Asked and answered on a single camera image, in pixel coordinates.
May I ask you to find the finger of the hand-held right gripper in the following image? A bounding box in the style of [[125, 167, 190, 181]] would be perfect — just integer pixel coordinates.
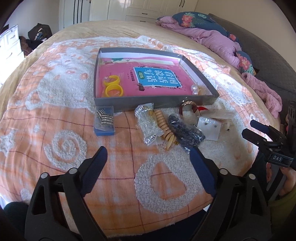
[[250, 119, 288, 139], [241, 129, 279, 150]]

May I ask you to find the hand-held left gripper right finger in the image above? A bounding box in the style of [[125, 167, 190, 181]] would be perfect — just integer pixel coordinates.
[[188, 146, 271, 241]]

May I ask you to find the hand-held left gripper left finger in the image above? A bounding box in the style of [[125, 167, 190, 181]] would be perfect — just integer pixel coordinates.
[[24, 146, 108, 241]]

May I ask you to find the white earring card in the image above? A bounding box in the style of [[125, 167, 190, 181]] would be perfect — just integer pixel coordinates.
[[196, 116, 221, 141]]

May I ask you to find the white red accessory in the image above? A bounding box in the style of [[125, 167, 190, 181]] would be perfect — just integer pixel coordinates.
[[198, 102, 238, 132]]

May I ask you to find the shallow grey cardboard box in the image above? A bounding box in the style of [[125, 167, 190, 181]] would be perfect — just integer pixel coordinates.
[[94, 47, 220, 112]]

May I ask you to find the person's right forearm green sleeve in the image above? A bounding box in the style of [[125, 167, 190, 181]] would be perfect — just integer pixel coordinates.
[[268, 192, 296, 232]]

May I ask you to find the clear box of rhinestone jewelry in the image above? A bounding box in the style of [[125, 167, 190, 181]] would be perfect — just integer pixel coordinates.
[[94, 106, 115, 136]]

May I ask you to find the person's right hand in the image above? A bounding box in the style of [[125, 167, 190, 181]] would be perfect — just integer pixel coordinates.
[[278, 166, 296, 195]]

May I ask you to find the grey headboard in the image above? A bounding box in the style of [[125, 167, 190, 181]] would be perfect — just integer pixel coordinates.
[[209, 13, 296, 116]]

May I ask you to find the orange white textured blanket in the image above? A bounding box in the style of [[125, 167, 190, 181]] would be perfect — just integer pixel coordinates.
[[0, 35, 278, 237]]

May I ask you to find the yellow closed plastic bangle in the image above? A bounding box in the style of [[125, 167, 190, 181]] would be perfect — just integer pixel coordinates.
[[103, 84, 124, 98]]

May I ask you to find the yellow open plastic bangle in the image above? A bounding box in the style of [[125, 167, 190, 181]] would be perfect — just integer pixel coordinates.
[[102, 75, 120, 86]]

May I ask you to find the pink picture book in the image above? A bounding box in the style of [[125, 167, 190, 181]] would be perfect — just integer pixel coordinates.
[[98, 52, 212, 98]]

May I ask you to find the purple quilt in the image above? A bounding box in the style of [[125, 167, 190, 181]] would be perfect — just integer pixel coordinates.
[[155, 16, 282, 118]]

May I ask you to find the blue floral pillow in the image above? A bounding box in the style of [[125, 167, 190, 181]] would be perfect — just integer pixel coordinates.
[[172, 11, 241, 44]]

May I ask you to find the beige bed sheet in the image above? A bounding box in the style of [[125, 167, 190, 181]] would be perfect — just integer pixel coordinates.
[[0, 20, 232, 98]]

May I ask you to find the brown clothes pile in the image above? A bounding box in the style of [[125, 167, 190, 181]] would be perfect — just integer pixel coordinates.
[[20, 36, 33, 56]]

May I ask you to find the black bag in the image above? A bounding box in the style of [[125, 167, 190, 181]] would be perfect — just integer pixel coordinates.
[[28, 23, 52, 50]]

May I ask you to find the white drawer cabinet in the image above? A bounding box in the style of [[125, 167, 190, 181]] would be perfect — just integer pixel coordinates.
[[0, 24, 25, 67]]

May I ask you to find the white wardrobe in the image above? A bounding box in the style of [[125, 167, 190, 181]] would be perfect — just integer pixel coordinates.
[[59, 0, 199, 30]]

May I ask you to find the dark bead necklace in bag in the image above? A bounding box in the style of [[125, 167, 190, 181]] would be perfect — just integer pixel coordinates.
[[168, 113, 206, 149]]

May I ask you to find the wooden bead bracelet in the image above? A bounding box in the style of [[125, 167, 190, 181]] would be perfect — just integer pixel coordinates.
[[154, 109, 179, 152]]

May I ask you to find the clear bag with chain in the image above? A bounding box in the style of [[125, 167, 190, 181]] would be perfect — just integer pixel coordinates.
[[134, 103, 163, 146]]

